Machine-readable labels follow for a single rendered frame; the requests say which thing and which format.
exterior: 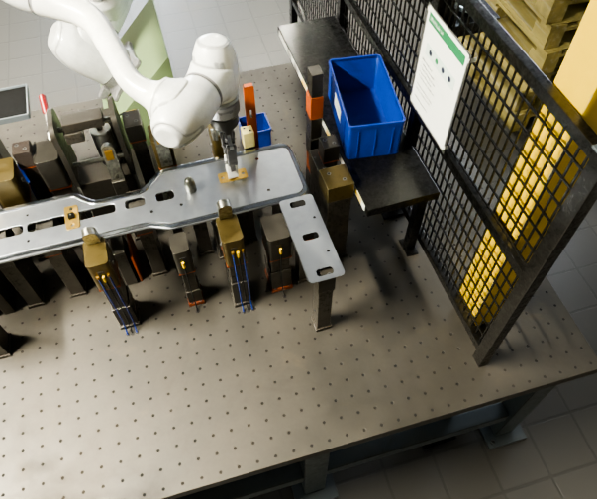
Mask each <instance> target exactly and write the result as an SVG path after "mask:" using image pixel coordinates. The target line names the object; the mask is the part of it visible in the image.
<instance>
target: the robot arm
mask: <svg viewBox="0 0 597 499"><path fill-rule="evenodd" d="M2 1H4V2H6V3H8V4H10V5H12V6H14V7H16V8H18V9H20V10H22V11H26V12H29V13H32V14H35V15H38V16H41V17H46V18H50V19H55V20H58V21H57V22H55V23H54V24H53V25H52V27H51V29H50V33H49V38H48V46H49V48H50V50H51V52H52V53H53V54H54V56H55V57H56V58H57V59H58V60H59V61H60V62H62V63H63V64H64V65H65V66H67V67H68V68H69V69H71V70H73V71H74V72H76V73H78V74H80V75H82V76H84V77H86V78H88V79H91V80H93V81H96V82H99V83H101V84H102V87H101V90H100V92H99V97H100V98H101V99H103V100H105V99H106V98H107V97H108V96H109V95H110V94H112V96H113V98H114V101H115V102H118V101H119V99H120V97H121V95H122V93H123V91H125V92H126V93H127V94H128V95H129V96H130V97H131V98H133V99H134V100H135V101H137V102H138V103H140V104H141V105H143V106H144V107H145V108H146V109H147V110H148V113H149V118H150V126H151V131H152V134H153V135H154V137H155V138H156V139H157V140H158V141H159V142H160V143H161V144H162V145H164V146H166V147H169V148H182V147H185V146H187V145H189V144H190V143H192V142H193V141H194V140H195V139H197V138H198V137H199V136H200V135H201V134H202V132H203V131H204V130H205V129H206V128H207V127H208V125H209V124H211V126H212V127H213V128H214V129H215V130H217V131H218V132H219V135H220V138H221V142H222V148H223V149H224V154H225V155H224V159H225V165H226V170H227V173H228V177H229V179H231V178H235V177H239V172H238V160H237V145H236V144H235V131H234V128H235V127H236V126H237V125H238V123H239V112H240V99H239V85H240V72H239V65H238V60H237V56H236V53H235V50H234V47H233V45H232V43H231V41H230V40H229V38H227V37H225V36H223V35H221V34H217V33H209V34H205V35H202V36H200V37H199V38H198V39H197V40H196V43H195V46H194V50H193V54H192V57H193V60H192V61H191V63H190V66H189V69H188V72H187V74H186V76H185V77H184V78H168V77H164V78H163V79H162V80H159V81H154V80H150V79H147V78H145V77H144V76H142V75H141V74H140V73H139V72H138V69H139V67H140V66H141V63H142V62H141V61H140V60H139V59H138V57H137V55H136V53H135V51H134V49H133V46H132V43H131V42H129V41H126V43H125V44H124V45H123V44H122V42H121V40H120V38H119V36H118V34H119V32H120V30H121V28H122V27H123V25H124V22H125V20H126V18H127V16H128V13H129V11H130V8H131V5H132V3H133V0H2Z"/></svg>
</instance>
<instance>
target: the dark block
mask: <svg viewBox="0 0 597 499"><path fill-rule="evenodd" d="M122 117H123V122H124V128H125V131H126V134H127V137H128V139H129V142H130V144H132V146H133V149H134V152H135V155H136V158H137V161H138V164H139V167H140V170H141V172H142V175H143V178H144V181H145V184H147V183H148V182H149V181H150V179H151V178H152V177H153V176H154V175H155V174H156V170H155V167H154V164H153V160H152V157H151V154H150V151H149V145H148V142H147V138H146V134H145V129H144V125H143V121H142V118H141V115H140V112H139V109H136V110H131V111H127V112H122ZM156 200H157V201H163V200H166V198H164V196H163V193H161V194H157V195H156Z"/></svg>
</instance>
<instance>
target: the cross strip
mask: <svg viewBox="0 0 597 499"><path fill-rule="evenodd" d="M300 200H304V201H305V203H306V205H304V206H300V207H296V208H291V207H290V203H291V202H295V201H300ZM279 205H280V210H281V212H282V215H283V218H284V220H285V223H286V226H287V228H288V231H289V234H290V236H291V239H292V242H293V244H294V247H295V248H296V251H297V254H298V256H299V259H300V262H301V264H302V267H303V270H304V272H305V275H306V278H307V280H308V281H309V282H310V283H316V282H320V281H323V280H327V279H331V278H335V277H338V276H342V275H344V274H345V270H344V268H343V265H342V263H341V261H340V258H339V256H338V254H337V251H336V249H335V247H334V244H333V242H332V240H331V237H330V235H329V232H328V230H327V228H326V225H325V223H324V221H323V218H322V216H321V214H320V211H319V209H318V207H317V204H316V202H315V200H314V197H313V196H312V195H311V194H307V195H303V196H299V197H295V198H291V199H287V200H283V201H281V202H280V203H279ZM314 216H315V217H316V218H313V217H314ZM314 232H317V233H318V234H319V237H318V238H316V239H313V240H309V241H304V240H303V235H306V234H310V233H314ZM327 250H330V251H327ZM329 266H330V267H332V268H333V271H334V272H333V273H331V274H327V275H323V276H318V275H317V272H316V271H317V270H318V269H322V268H326V267H329Z"/></svg>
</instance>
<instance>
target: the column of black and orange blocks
mask: <svg viewBox="0 0 597 499"><path fill-rule="evenodd" d="M323 80H324V73H323V71H322V69H321V67H320V65H314V66H309V67H308V68H307V90H306V111H307V131H306V150H307V165H306V182H307V185H308V187H309V189H310V166H309V150H314V149H319V138H321V137H322V118H323V107H324V96H323Z"/></svg>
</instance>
